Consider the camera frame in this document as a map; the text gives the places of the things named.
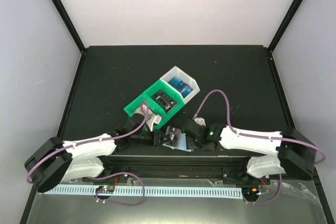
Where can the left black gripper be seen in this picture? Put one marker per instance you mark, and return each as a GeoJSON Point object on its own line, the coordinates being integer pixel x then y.
{"type": "Point", "coordinates": [157, 132]}

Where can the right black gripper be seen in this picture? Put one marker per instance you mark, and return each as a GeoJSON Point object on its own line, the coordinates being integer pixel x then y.
{"type": "Point", "coordinates": [190, 144]}

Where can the black card holder wallet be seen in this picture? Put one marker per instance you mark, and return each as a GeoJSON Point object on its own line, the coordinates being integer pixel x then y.
{"type": "Point", "coordinates": [181, 145]}

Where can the green bin with black cards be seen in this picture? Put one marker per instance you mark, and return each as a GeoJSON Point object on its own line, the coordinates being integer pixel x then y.
{"type": "Point", "coordinates": [160, 85]}

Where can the green bin with red cards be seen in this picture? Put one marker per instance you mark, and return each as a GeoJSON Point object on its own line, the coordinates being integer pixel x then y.
{"type": "Point", "coordinates": [143, 99]}

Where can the white bin with blue cards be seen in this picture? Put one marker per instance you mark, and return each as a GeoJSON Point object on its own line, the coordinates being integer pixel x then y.
{"type": "Point", "coordinates": [177, 72]}

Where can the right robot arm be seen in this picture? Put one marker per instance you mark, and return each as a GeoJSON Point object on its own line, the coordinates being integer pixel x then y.
{"type": "Point", "coordinates": [280, 152]}

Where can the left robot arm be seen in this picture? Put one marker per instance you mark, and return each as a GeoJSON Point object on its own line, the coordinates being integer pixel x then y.
{"type": "Point", "coordinates": [78, 153]}

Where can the red white card stack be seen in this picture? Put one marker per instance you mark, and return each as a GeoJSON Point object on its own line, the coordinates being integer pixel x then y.
{"type": "Point", "coordinates": [142, 110]}

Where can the black card stack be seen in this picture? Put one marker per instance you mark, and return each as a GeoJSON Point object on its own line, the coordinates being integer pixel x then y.
{"type": "Point", "coordinates": [164, 101]}

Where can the blue card stack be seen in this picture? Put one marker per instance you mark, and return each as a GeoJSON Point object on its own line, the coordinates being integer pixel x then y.
{"type": "Point", "coordinates": [183, 88]}

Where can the left controller board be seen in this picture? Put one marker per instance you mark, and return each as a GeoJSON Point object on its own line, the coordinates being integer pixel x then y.
{"type": "Point", "coordinates": [105, 189]}

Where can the controller board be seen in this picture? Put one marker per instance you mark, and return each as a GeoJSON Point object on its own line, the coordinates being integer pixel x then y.
{"type": "Point", "coordinates": [105, 189]}
{"type": "Point", "coordinates": [252, 191]}

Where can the right controller board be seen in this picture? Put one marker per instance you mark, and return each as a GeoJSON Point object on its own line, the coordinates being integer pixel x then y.
{"type": "Point", "coordinates": [252, 191]}

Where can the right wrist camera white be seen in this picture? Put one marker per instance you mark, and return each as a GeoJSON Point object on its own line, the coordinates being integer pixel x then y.
{"type": "Point", "coordinates": [200, 121]}

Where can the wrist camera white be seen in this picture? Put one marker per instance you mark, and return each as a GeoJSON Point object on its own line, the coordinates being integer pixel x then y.
{"type": "Point", "coordinates": [153, 121]}
{"type": "Point", "coordinates": [200, 121]}

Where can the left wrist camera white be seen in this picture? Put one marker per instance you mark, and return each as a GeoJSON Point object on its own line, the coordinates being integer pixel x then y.
{"type": "Point", "coordinates": [153, 121]}

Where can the blue slotted cable duct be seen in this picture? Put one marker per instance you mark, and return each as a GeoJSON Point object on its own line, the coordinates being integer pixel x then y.
{"type": "Point", "coordinates": [149, 191]}

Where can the left black frame post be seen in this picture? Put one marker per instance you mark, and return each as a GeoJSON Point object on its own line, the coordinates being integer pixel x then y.
{"type": "Point", "coordinates": [69, 24]}

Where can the black frame post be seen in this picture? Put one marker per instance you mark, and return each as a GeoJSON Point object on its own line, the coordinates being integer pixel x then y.
{"type": "Point", "coordinates": [69, 24]}
{"type": "Point", "coordinates": [293, 8]}

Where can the right black frame post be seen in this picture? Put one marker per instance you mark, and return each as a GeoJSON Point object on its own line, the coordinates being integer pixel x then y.
{"type": "Point", "coordinates": [293, 8]}

